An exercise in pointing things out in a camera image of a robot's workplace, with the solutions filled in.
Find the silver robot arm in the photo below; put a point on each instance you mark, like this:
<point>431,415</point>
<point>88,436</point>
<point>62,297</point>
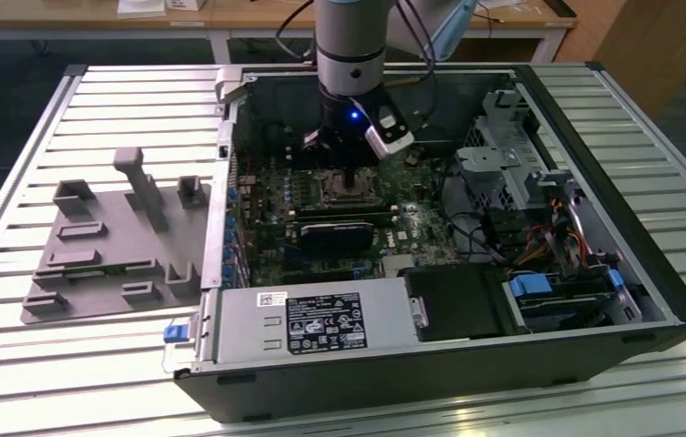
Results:
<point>348,45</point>

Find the wooden cabinet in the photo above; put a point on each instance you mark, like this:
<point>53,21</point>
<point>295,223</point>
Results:
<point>651,45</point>

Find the black PC case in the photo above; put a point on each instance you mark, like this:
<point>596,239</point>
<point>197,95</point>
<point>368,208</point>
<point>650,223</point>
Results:
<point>408,387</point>

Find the blue power supply latch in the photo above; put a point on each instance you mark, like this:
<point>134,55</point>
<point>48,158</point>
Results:
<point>173,333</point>

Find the wooden desk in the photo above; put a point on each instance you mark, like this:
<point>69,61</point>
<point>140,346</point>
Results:
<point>74,23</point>

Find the black RAM stick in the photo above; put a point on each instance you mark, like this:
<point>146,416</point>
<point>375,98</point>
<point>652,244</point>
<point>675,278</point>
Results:
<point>341,209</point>
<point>341,217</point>

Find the grey parts rack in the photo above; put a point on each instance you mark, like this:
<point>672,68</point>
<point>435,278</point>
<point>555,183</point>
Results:
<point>110,227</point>

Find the black fan shroud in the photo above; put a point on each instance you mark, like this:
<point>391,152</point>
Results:
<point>457,300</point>

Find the small white box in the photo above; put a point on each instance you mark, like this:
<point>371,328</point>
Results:
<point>186,4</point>

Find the silver power supply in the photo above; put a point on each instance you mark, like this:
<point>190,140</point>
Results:
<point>245,328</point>

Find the blue plastic clip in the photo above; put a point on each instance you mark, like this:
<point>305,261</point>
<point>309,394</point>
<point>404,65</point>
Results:
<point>613,280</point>

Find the metal drive cage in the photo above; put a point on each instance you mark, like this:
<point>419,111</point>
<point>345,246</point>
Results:
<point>487,159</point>

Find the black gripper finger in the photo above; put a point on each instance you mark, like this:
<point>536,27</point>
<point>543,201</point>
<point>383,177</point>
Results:
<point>353,178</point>

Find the silver chipset heatsink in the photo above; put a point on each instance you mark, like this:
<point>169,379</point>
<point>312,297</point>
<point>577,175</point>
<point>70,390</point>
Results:
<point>397,265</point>

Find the green RAM stick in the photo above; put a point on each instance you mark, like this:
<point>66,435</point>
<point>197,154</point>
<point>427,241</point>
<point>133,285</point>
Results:
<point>112,271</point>

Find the blue disk carrier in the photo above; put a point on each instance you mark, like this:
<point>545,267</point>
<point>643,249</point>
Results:
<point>529,284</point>

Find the green motherboard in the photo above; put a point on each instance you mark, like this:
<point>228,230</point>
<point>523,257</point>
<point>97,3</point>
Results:
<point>427,227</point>

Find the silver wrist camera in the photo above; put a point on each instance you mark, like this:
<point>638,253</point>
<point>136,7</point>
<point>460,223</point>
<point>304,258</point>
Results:
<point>389,134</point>

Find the black graphics card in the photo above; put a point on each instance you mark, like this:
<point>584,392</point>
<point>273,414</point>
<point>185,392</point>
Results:
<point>336,239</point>

